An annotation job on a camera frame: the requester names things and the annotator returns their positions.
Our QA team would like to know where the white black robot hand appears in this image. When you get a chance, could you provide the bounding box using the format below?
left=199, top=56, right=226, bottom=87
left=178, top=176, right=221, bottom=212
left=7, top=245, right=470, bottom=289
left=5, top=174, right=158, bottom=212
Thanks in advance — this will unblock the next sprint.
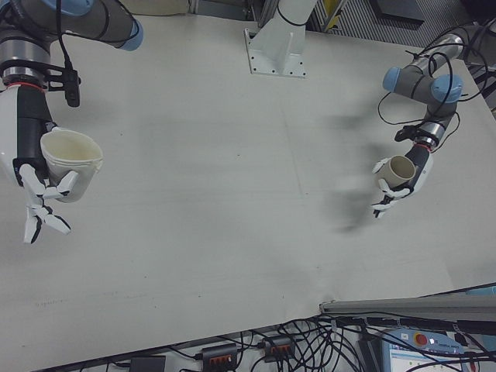
left=371, top=143, right=436, bottom=219
left=0, top=84, right=81, bottom=245

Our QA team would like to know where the small beige paper cup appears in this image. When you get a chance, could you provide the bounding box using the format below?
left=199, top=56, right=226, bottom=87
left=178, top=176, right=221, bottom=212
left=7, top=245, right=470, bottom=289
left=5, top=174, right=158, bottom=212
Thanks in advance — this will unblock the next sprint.
left=376, top=154, right=418, bottom=189

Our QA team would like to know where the large cream paper cup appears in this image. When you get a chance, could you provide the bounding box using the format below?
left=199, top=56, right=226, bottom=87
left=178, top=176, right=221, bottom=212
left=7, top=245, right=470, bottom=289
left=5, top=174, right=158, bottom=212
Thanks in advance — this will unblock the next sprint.
left=40, top=129, right=105, bottom=204

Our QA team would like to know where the teal box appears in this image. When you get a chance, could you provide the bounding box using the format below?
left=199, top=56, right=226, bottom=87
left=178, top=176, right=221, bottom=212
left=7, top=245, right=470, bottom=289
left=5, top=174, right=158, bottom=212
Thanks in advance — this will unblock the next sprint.
left=467, top=285, right=496, bottom=298

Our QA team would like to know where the long black socket bar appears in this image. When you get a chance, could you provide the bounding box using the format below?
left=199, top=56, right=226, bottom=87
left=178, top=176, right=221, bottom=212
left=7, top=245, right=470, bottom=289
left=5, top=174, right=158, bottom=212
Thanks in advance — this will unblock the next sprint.
left=333, top=315, right=496, bottom=334

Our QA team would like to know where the dark grey box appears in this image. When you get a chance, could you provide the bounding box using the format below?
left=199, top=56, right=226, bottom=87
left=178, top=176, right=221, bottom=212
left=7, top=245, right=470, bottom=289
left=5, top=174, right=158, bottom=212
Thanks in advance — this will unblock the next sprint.
left=370, top=0, right=425, bottom=25

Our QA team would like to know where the grey teach pendant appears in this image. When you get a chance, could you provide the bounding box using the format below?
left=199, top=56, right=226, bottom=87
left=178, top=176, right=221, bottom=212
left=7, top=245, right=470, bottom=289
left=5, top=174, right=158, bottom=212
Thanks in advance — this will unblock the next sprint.
left=381, top=328, right=496, bottom=372

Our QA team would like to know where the black orange power strip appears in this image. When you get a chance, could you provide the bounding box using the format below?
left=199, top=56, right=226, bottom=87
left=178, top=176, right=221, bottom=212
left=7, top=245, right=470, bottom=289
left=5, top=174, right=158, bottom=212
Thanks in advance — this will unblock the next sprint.
left=200, top=342, right=239, bottom=367
left=262, top=336, right=298, bottom=363

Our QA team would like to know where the black power adapter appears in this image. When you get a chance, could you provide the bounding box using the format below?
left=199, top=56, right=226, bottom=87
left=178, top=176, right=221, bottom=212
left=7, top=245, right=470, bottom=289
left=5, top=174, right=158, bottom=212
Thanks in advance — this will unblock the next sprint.
left=129, top=356, right=167, bottom=372

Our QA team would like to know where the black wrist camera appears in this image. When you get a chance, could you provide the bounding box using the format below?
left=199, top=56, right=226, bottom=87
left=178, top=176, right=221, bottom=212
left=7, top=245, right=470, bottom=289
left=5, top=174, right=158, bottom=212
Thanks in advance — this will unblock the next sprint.
left=44, top=64, right=82, bottom=109
left=394, top=124, right=419, bottom=143

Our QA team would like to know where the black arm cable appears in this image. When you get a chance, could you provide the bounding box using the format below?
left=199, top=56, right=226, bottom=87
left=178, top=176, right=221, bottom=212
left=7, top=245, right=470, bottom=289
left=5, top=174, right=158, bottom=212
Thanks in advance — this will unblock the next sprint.
left=53, top=0, right=77, bottom=73
left=377, top=22, right=496, bottom=152

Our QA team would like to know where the aluminium profile rail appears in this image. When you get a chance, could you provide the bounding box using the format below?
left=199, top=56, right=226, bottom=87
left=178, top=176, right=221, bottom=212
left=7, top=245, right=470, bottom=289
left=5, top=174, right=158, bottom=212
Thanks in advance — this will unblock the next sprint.
left=319, top=284, right=496, bottom=315

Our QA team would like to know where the yellow black striped post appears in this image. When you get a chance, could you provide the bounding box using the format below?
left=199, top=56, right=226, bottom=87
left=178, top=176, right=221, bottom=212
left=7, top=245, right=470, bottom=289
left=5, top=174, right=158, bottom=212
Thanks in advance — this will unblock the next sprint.
left=322, top=0, right=346, bottom=33

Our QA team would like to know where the white metal mounting pedestal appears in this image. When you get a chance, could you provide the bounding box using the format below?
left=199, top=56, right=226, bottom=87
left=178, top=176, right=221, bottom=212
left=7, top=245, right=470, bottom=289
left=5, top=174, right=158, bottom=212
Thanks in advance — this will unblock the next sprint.
left=243, top=0, right=309, bottom=79

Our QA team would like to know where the black cable tangle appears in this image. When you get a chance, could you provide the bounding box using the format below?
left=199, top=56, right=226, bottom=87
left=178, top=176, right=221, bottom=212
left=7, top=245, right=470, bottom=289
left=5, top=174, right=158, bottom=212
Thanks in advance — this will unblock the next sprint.
left=104, top=314, right=388, bottom=372

